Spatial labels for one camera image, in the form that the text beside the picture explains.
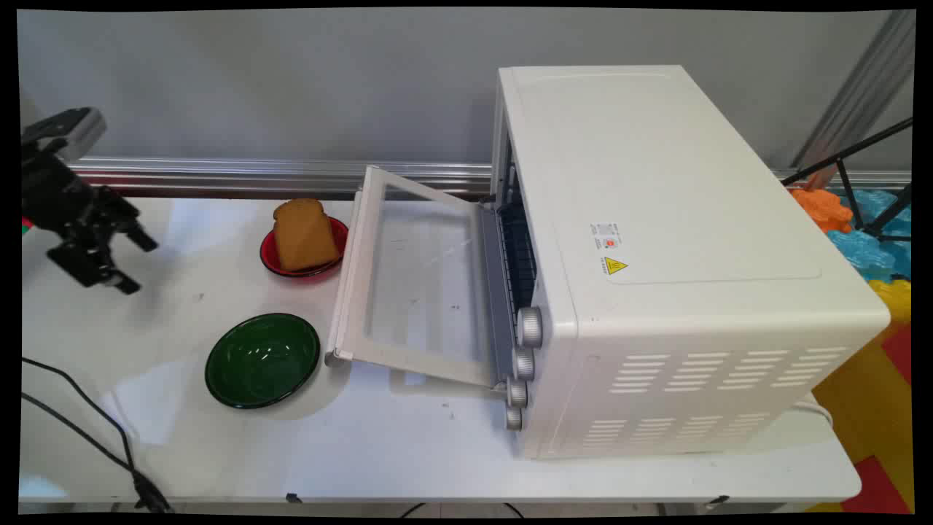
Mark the yellow foam piece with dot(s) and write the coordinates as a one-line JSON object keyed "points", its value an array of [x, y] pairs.
{"points": [[893, 299]]}

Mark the yellow foam floor mat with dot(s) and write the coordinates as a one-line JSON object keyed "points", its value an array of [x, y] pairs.
{"points": [[864, 394]]}

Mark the blue foam piece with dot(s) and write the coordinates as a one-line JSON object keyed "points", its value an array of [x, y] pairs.
{"points": [[867, 251]]}

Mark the red foam floor mat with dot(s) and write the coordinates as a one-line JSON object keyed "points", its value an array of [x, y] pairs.
{"points": [[878, 488]]}

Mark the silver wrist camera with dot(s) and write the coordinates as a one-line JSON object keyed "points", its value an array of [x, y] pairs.
{"points": [[69, 131]]}

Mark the black tripod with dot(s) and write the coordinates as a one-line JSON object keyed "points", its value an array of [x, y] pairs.
{"points": [[845, 171]]}

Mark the yellow warning sticker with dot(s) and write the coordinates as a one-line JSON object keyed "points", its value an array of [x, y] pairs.
{"points": [[614, 265]]}

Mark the green bowl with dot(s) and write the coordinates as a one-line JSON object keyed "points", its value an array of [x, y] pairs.
{"points": [[262, 361]]}

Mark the brown bread slice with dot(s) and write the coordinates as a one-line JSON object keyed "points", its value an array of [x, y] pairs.
{"points": [[306, 237]]}

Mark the silver oven knob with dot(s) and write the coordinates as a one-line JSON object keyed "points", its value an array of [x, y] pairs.
{"points": [[523, 362], [517, 392], [514, 417], [531, 327]]}

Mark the metal oven rack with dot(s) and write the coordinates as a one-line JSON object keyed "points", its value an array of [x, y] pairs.
{"points": [[519, 251]]}

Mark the red plate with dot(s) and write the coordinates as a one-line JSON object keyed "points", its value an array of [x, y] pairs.
{"points": [[267, 257]]}

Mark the orange foam piece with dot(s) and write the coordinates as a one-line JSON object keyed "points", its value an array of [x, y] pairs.
{"points": [[824, 208]]}

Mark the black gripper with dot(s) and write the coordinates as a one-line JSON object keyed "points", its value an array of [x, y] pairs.
{"points": [[58, 197]]}

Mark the white oven label sticker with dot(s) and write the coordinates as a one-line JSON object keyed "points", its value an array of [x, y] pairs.
{"points": [[606, 235]]}

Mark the horizontal aluminium rail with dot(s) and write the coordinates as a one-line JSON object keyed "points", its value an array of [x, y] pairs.
{"points": [[255, 175]]}

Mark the white toaster oven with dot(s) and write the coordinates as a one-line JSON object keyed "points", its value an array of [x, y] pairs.
{"points": [[692, 255]]}

